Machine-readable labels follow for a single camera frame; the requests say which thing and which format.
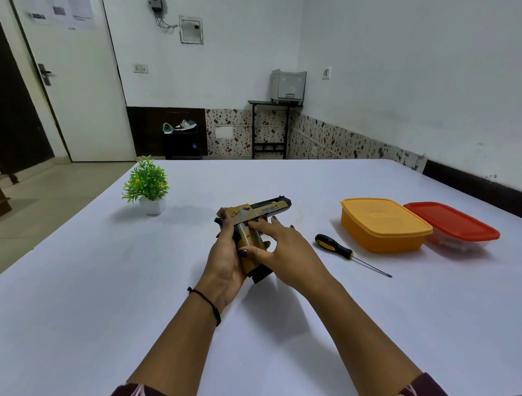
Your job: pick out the grey printer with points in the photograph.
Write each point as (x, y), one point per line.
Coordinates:
(288, 86)

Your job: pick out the person's right middle finger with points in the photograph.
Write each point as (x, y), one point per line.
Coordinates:
(279, 223)

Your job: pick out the pair of sneakers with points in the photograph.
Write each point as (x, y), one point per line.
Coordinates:
(181, 125)

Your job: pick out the yellow plastic lidded container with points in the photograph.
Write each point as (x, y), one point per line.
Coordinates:
(383, 224)

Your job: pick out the person's right forearm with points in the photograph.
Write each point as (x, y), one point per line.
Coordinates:
(363, 338)

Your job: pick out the person's left hand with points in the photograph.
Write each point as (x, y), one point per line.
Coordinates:
(222, 265)

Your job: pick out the black and yellow screwdriver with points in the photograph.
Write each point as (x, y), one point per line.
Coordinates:
(346, 253)

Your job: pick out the clear container with red lid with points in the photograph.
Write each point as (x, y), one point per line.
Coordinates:
(456, 226)

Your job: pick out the small green potted plant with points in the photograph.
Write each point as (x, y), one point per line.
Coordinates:
(147, 185)

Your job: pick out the black thread wrist band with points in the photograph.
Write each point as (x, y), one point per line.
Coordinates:
(208, 304)

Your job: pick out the gold and black toy pistol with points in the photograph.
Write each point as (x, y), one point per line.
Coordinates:
(248, 228)

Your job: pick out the maroon patterned sleeve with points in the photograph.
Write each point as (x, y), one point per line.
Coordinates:
(132, 390)
(424, 385)

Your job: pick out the person's right hand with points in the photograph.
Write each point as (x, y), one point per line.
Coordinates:
(285, 253)

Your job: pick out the person's left forearm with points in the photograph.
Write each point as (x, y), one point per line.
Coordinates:
(171, 346)

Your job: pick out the papers taped on door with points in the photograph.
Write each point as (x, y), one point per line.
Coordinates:
(61, 12)

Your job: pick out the person's right thumb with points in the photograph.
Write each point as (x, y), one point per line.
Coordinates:
(255, 251)

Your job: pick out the white door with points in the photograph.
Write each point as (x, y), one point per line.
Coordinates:
(77, 81)

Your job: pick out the grey wall junction box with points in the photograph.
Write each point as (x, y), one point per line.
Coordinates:
(156, 5)

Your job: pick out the black narrow side table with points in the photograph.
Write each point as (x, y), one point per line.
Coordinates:
(271, 128)

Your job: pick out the black low shoe rack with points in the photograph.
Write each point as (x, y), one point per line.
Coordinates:
(182, 145)

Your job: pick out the person's left thumb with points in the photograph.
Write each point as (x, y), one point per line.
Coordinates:
(242, 252)

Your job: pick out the white wall switch plate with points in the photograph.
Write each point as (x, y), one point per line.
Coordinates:
(140, 68)

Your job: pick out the white wall socket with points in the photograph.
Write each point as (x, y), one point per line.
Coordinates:
(326, 72)

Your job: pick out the white electrical panel box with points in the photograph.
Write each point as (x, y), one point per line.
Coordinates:
(191, 29)

